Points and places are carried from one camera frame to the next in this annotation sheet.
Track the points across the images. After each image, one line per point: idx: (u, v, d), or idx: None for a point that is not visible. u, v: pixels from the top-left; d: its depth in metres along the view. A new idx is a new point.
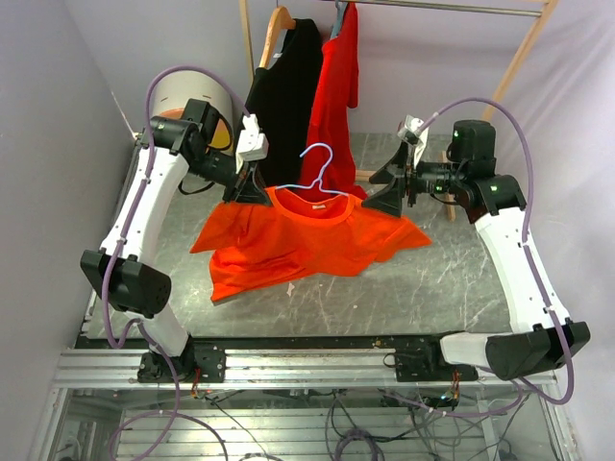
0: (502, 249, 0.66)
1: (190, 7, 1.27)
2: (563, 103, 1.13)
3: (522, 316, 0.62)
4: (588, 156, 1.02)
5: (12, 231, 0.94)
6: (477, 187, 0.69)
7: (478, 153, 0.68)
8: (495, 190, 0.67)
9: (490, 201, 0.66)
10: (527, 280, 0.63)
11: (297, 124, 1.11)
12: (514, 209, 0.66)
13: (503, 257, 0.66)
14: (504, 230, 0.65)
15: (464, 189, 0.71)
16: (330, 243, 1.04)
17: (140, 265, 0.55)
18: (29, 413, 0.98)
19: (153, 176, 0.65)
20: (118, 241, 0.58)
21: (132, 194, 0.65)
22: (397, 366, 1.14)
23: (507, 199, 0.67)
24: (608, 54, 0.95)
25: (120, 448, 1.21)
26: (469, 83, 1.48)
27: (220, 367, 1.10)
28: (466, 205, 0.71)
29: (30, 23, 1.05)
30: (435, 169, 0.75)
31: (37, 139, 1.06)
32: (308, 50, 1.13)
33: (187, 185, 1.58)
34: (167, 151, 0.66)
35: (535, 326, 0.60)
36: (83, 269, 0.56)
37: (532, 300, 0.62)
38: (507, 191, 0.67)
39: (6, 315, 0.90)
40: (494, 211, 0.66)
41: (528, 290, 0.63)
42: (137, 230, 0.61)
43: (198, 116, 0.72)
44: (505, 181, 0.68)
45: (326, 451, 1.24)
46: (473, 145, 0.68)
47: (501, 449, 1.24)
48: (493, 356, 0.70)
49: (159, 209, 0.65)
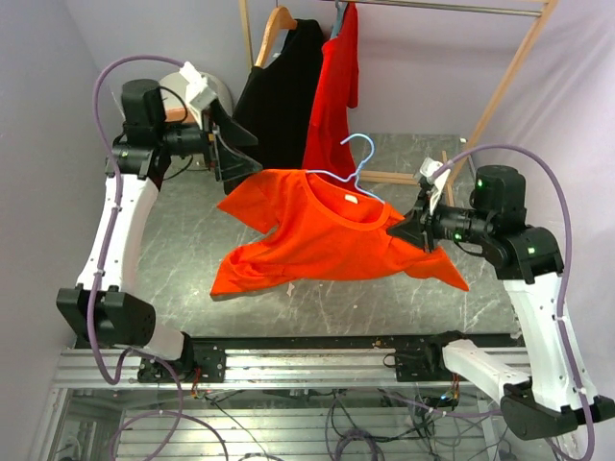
0: (532, 322, 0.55)
1: (189, 8, 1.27)
2: (563, 103, 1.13)
3: (548, 392, 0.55)
4: (587, 156, 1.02)
5: (12, 231, 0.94)
6: (509, 244, 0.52)
7: (507, 205, 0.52)
8: (533, 252, 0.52)
9: (527, 267, 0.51)
10: (557, 356, 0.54)
11: (296, 123, 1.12)
12: (550, 276, 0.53)
13: (532, 329, 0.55)
14: (538, 301, 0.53)
15: (491, 245, 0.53)
16: (354, 258, 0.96)
17: (122, 297, 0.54)
18: (29, 413, 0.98)
19: (124, 203, 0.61)
20: (96, 273, 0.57)
21: (102, 223, 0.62)
22: (397, 367, 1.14)
23: (544, 262, 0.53)
24: (608, 54, 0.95)
25: (120, 448, 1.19)
26: (468, 84, 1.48)
27: (220, 367, 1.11)
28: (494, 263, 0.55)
29: (31, 24, 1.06)
30: (455, 214, 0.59)
31: (38, 140, 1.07)
32: (310, 50, 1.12)
33: (188, 185, 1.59)
34: (135, 177, 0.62)
35: (562, 406, 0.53)
36: (59, 309, 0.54)
37: (562, 379, 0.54)
38: (545, 253, 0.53)
39: (7, 314, 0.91)
40: (529, 280, 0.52)
41: (557, 369, 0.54)
42: (115, 258, 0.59)
43: (147, 121, 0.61)
44: (543, 239, 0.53)
45: (326, 452, 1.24)
46: (502, 196, 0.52)
47: (501, 449, 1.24)
48: (508, 413, 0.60)
49: (135, 235, 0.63)
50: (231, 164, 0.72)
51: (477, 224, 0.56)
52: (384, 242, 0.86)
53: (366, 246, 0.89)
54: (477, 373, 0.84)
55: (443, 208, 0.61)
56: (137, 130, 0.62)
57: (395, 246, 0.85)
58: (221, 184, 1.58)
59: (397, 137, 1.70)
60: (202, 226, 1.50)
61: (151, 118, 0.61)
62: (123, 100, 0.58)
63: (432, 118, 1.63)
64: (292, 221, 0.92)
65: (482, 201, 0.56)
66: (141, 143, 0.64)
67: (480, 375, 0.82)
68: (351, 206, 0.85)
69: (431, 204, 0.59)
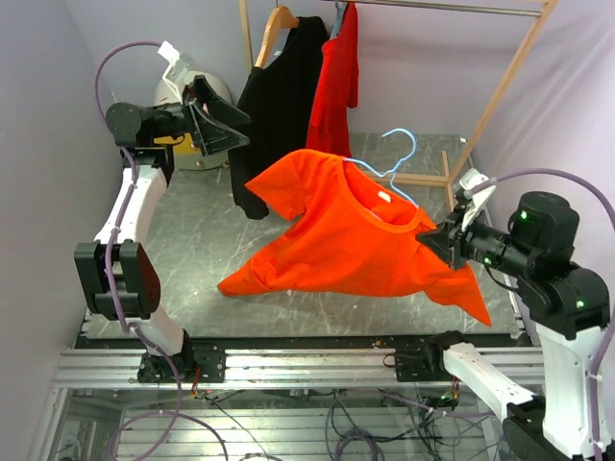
0: (564, 372, 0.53)
1: (189, 8, 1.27)
2: (563, 103, 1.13)
3: (559, 437, 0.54)
4: (587, 156, 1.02)
5: (12, 231, 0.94)
6: (554, 290, 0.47)
7: (555, 244, 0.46)
8: (580, 305, 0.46)
9: (571, 322, 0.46)
10: (578, 407, 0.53)
11: (294, 121, 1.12)
12: (592, 331, 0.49)
13: (561, 379, 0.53)
14: (575, 357, 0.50)
15: (532, 289, 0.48)
16: (375, 265, 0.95)
17: (136, 247, 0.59)
18: (29, 413, 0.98)
19: (139, 182, 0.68)
20: (113, 230, 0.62)
21: (118, 199, 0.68)
22: (397, 366, 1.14)
23: (590, 314, 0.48)
24: (608, 55, 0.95)
25: (120, 448, 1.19)
26: (468, 84, 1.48)
27: (220, 367, 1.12)
28: (534, 307, 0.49)
29: (30, 23, 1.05)
30: (493, 237, 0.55)
31: (37, 139, 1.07)
32: (311, 50, 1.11)
33: (188, 185, 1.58)
34: (149, 166, 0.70)
35: (574, 454, 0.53)
36: (76, 262, 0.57)
37: (579, 430, 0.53)
38: (594, 304, 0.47)
39: (7, 313, 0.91)
40: (571, 336, 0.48)
41: (577, 420, 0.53)
42: (131, 221, 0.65)
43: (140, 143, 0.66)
44: (595, 290, 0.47)
45: (326, 452, 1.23)
46: (551, 235, 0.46)
47: (501, 449, 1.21)
48: (513, 435, 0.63)
49: (148, 209, 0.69)
50: (213, 135, 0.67)
51: (517, 256, 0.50)
52: (410, 248, 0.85)
53: (392, 250, 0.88)
54: (478, 384, 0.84)
55: (478, 228, 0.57)
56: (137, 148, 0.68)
57: (423, 253, 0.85)
58: (220, 184, 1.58)
59: (397, 137, 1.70)
60: (202, 226, 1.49)
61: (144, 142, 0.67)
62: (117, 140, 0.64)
63: (431, 118, 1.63)
64: (319, 209, 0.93)
65: (524, 232, 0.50)
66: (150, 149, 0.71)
67: (480, 385, 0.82)
68: (382, 203, 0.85)
69: (466, 219, 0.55)
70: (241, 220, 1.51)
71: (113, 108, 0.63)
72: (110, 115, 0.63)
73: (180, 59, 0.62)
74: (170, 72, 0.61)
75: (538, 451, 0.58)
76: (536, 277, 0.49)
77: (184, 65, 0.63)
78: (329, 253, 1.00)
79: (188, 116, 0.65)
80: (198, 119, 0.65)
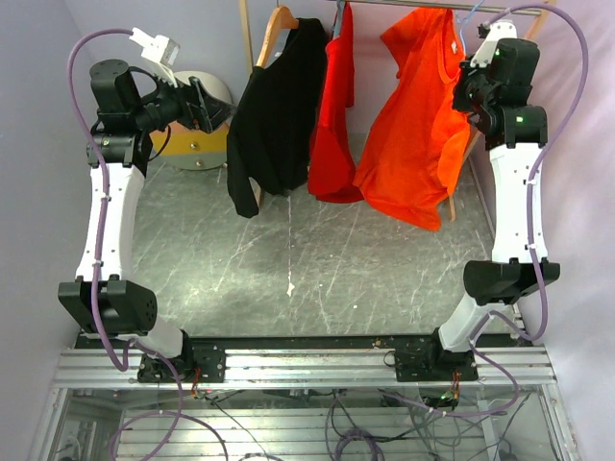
0: (509, 186, 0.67)
1: (186, 12, 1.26)
2: (562, 100, 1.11)
3: (504, 247, 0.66)
4: (586, 151, 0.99)
5: (10, 236, 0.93)
6: (502, 112, 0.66)
7: (512, 78, 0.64)
8: (520, 120, 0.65)
9: (511, 133, 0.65)
10: (521, 218, 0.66)
11: (293, 122, 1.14)
12: (531, 145, 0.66)
13: (508, 192, 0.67)
14: (513, 166, 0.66)
15: (486, 111, 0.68)
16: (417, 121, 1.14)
17: (124, 284, 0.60)
18: (29, 414, 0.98)
19: (112, 192, 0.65)
20: (95, 264, 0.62)
21: (93, 214, 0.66)
22: (397, 366, 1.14)
23: (531, 133, 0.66)
24: (605, 55, 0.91)
25: (120, 447, 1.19)
26: None
27: (220, 367, 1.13)
28: (485, 131, 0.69)
29: (29, 23, 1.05)
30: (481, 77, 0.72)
31: (36, 140, 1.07)
32: (307, 52, 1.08)
33: (188, 183, 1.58)
34: (120, 165, 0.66)
35: (510, 257, 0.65)
36: (61, 302, 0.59)
37: (519, 235, 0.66)
38: (533, 124, 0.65)
39: (7, 315, 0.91)
40: (510, 143, 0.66)
41: (513, 227, 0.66)
42: (111, 249, 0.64)
43: (120, 107, 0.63)
44: (534, 113, 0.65)
45: (326, 452, 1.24)
46: (510, 69, 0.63)
47: (501, 449, 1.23)
48: (469, 278, 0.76)
49: (127, 223, 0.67)
50: (212, 111, 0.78)
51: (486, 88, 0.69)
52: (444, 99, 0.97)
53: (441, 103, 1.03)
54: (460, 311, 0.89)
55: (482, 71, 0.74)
56: (113, 117, 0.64)
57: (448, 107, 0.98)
58: (220, 184, 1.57)
59: None
60: (202, 226, 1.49)
61: (125, 102, 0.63)
62: (95, 88, 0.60)
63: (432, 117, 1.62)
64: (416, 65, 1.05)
65: (496, 70, 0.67)
66: (122, 133, 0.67)
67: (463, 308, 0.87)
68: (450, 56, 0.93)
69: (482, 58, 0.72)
70: (241, 220, 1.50)
71: (100, 63, 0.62)
72: (96, 66, 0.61)
73: (169, 42, 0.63)
74: (164, 57, 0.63)
75: (485, 278, 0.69)
76: (492, 105, 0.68)
77: (175, 46, 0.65)
78: (388, 107, 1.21)
79: (195, 90, 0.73)
80: (203, 94, 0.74)
